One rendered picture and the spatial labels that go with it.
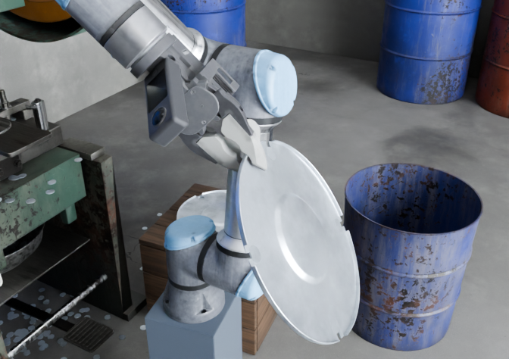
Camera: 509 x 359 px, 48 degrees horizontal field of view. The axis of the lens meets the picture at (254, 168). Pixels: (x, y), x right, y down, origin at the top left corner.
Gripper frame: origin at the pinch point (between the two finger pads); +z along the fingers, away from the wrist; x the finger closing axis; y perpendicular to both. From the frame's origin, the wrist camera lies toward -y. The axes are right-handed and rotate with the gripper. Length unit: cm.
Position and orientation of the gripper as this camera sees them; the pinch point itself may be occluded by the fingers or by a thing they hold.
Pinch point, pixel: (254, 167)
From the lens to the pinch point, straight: 75.1
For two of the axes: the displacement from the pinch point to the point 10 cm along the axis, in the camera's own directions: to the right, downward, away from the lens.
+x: -6.9, 5.4, 4.7
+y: 2.1, -4.8, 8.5
